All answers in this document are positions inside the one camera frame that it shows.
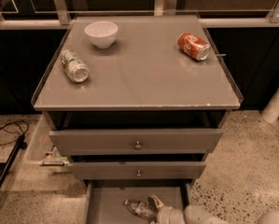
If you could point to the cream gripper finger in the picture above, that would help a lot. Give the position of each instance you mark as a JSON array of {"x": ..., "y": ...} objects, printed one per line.
[{"x": 155, "y": 202}]

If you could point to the white ceramic bowl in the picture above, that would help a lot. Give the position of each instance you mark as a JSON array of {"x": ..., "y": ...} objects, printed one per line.
[{"x": 102, "y": 34}]

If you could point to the top drawer metal knob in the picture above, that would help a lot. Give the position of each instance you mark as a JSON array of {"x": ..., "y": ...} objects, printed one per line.
[{"x": 138, "y": 145}]

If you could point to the grey drawer cabinet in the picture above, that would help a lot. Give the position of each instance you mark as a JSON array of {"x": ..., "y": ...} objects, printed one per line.
[{"x": 143, "y": 81}]

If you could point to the clear plastic water bottle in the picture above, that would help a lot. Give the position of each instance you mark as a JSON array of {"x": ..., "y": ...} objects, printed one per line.
[{"x": 141, "y": 209}]

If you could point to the bottom grey drawer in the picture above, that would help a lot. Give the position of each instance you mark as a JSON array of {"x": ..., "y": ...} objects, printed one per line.
[{"x": 105, "y": 198}]

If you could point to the white cylindrical post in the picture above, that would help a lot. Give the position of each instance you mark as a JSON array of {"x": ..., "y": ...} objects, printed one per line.
[{"x": 271, "y": 111}]

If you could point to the metal railing frame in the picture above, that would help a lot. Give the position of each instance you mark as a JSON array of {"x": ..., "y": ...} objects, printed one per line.
[{"x": 20, "y": 14}]

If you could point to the grey drawer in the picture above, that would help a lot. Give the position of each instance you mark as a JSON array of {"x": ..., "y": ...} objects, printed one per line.
[
  {"x": 127, "y": 170},
  {"x": 122, "y": 141},
  {"x": 105, "y": 198}
]

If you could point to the clear plastic floor bin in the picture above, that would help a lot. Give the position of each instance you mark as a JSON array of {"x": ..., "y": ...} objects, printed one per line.
[{"x": 41, "y": 152}]

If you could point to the silver green soda can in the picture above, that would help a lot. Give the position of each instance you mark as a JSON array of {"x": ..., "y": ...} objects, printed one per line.
[{"x": 74, "y": 67}]

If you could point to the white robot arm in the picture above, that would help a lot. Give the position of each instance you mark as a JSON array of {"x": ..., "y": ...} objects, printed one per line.
[{"x": 194, "y": 214}]

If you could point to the black stand leg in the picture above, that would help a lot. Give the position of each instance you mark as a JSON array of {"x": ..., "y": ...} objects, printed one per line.
[{"x": 5, "y": 166}]

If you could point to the middle grey drawer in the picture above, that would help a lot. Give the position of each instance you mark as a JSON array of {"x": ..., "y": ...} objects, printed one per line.
[{"x": 127, "y": 170}]

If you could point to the top grey drawer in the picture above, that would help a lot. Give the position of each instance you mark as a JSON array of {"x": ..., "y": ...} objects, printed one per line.
[{"x": 122, "y": 141}]

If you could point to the red soda can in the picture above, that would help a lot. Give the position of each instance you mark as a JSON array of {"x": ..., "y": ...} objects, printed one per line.
[{"x": 193, "y": 46}]

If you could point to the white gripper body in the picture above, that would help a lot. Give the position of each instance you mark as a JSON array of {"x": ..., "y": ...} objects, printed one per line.
[{"x": 165, "y": 215}]

